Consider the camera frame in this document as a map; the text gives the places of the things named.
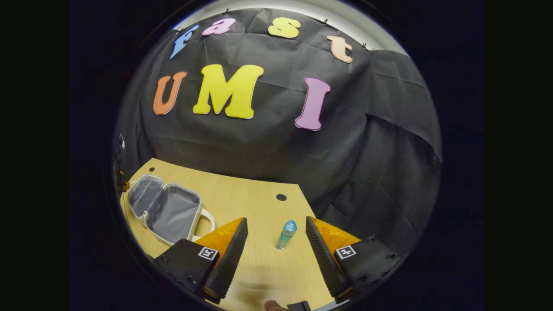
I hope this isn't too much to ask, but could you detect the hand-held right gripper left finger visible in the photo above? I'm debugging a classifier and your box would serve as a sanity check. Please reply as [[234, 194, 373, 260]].
[[154, 217, 249, 305]]

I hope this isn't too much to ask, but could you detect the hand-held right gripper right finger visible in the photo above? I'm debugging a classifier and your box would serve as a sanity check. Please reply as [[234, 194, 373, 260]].
[[305, 216, 405, 305]]

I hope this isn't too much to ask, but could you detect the blue skincare bottle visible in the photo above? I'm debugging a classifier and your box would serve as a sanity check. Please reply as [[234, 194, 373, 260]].
[[276, 219, 298, 251]]

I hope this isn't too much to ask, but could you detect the white suitcase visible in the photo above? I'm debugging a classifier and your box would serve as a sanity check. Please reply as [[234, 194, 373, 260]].
[[127, 174, 216, 247]]

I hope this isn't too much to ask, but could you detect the black backdrop cloth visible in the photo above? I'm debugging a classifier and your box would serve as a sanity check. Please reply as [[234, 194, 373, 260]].
[[113, 6, 443, 260]]

